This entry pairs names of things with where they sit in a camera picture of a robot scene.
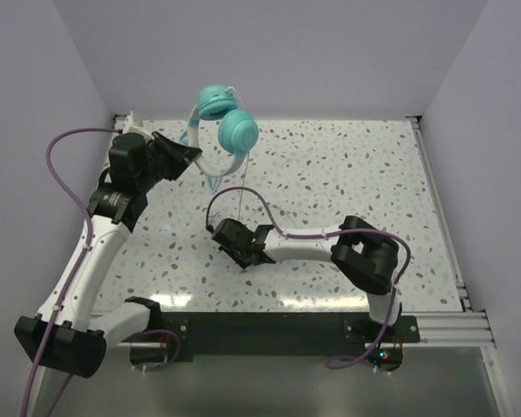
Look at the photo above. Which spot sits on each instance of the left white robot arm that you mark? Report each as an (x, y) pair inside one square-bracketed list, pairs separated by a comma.
[(62, 335)]

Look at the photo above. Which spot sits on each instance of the teal white cat-ear headphones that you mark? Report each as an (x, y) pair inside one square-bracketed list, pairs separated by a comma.
[(238, 132)]

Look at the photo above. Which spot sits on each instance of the aluminium frame rail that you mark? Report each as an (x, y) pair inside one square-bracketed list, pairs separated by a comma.
[(464, 329), (284, 364)]

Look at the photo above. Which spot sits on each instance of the right aluminium frame rail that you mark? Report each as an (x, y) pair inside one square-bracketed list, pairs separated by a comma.
[(464, 329)]

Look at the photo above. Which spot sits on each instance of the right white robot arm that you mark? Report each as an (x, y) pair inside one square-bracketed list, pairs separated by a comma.
[(365, 256)]

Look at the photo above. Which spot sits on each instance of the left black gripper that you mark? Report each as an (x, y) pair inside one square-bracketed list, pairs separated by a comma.
[(181, 155)]

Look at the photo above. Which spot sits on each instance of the front aluminium frame rail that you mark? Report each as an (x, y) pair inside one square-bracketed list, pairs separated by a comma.
[(284, 364)]

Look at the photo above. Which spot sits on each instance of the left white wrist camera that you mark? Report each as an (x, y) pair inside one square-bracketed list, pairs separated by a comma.
[(134, 124)]

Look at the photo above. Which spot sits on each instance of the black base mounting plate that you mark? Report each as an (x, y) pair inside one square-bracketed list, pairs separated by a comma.
[(324, 334)]

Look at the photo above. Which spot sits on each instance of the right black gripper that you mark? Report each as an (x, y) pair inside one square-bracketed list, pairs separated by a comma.
[(242, 263)]

